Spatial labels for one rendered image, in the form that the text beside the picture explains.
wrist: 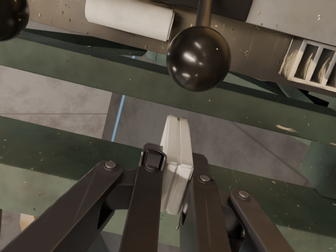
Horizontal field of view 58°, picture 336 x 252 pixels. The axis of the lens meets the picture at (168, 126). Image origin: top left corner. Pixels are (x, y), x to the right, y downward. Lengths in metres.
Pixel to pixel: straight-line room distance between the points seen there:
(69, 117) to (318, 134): 3.25
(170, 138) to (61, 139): 0.26
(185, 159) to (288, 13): 0.18
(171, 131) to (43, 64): 0.26
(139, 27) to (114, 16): 0.02
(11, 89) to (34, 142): 2.87
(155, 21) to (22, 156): 0.20
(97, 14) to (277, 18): 0.16
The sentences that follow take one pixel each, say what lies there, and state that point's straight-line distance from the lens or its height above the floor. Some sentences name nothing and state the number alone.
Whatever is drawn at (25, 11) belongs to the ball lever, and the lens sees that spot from 0.20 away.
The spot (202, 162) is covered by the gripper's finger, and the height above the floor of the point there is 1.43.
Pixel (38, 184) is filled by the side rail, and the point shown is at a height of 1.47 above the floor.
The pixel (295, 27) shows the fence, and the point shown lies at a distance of 0.30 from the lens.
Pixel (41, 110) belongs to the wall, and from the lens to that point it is 3.43.
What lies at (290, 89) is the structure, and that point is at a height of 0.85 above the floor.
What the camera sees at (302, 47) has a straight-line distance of 0.31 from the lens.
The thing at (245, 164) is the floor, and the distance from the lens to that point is 2.03.
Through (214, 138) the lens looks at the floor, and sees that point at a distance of 2.20.
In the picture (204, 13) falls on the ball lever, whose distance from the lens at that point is 0.22.
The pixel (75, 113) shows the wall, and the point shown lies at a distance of 3.54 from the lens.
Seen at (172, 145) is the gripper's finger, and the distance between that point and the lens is 0.17.
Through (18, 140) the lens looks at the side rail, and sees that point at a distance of 0.40.
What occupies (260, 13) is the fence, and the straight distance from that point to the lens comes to 0.29.
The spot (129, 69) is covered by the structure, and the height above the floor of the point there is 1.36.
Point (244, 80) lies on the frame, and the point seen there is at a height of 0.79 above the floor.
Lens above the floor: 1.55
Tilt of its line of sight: 36 degrees down
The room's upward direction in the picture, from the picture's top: 92 degrees counter-clockwise
